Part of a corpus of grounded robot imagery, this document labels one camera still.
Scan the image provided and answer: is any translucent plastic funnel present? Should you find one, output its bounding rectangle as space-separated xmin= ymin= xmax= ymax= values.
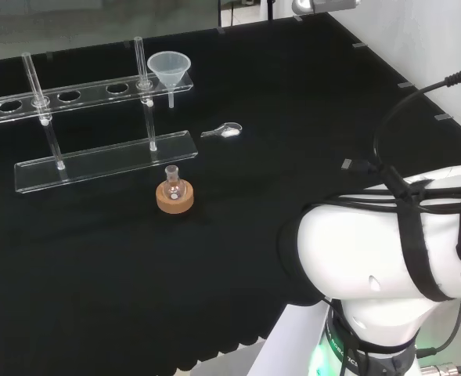
xmin=146 ymin=52 xmax=193 ymax=109

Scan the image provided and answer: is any glass weighing funnel with powder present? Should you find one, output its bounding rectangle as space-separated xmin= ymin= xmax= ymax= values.
xmin=200 ymin=121 xmax=243 ymax=139

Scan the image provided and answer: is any clear acrylic funnel stand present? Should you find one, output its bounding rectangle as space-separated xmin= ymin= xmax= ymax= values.
xmin=0 ymin=36 xmax=199 ymax=194

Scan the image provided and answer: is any grey device on stand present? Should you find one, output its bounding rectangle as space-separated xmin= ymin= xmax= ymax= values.
xmin=291 ymin=0 xmax=362 ymax=16

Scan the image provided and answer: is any small round-bottom glass flask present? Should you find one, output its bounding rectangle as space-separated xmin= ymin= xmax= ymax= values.
xmin=164 ymin=164 xmax=186 ymax=201

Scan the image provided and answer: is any black table cloth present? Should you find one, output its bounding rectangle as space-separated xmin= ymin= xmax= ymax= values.
xmin=0 ymin=11 xmax=461 ymax=376

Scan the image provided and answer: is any cork ring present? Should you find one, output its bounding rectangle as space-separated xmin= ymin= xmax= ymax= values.
xmin=156 ymin=180 xmax=195 ymax=215

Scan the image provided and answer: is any black cable with plug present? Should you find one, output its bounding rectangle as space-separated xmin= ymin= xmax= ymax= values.
xmin=373 ymin=59 xmax=461 ymax=197

